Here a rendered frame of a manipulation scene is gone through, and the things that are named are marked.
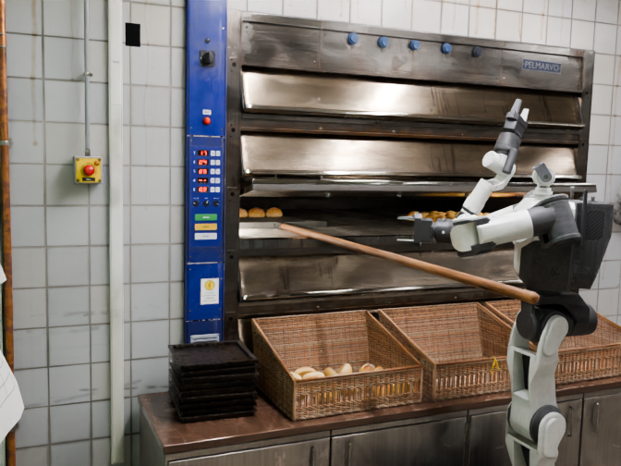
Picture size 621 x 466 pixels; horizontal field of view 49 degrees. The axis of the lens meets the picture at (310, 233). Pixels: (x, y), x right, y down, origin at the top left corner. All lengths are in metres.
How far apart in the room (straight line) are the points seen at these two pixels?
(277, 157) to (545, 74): 1.48
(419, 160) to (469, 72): 0.49
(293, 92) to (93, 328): 1.24
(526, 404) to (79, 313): 1.67
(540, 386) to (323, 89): 1.47
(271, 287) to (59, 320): 0.85
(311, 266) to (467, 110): 1.04
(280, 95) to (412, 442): 1.48
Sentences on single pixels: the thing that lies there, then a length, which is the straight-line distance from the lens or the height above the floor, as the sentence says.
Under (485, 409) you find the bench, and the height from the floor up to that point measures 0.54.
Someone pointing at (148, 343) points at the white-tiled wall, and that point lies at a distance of 2.83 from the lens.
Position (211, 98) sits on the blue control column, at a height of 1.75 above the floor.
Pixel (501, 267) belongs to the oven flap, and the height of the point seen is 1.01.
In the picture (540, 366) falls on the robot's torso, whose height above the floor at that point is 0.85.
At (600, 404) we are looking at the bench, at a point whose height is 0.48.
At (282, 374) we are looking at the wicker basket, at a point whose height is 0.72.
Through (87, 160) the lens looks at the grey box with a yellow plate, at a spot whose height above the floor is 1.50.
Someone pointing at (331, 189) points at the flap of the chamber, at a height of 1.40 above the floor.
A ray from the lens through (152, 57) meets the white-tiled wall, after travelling 2.76.
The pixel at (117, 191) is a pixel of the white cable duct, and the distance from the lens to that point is 2.70.
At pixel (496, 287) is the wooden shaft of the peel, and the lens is 1.91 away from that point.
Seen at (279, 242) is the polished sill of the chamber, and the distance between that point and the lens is 2.90.
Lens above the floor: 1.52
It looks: 6 degrees down
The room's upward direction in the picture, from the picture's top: 1 degrees clockwise
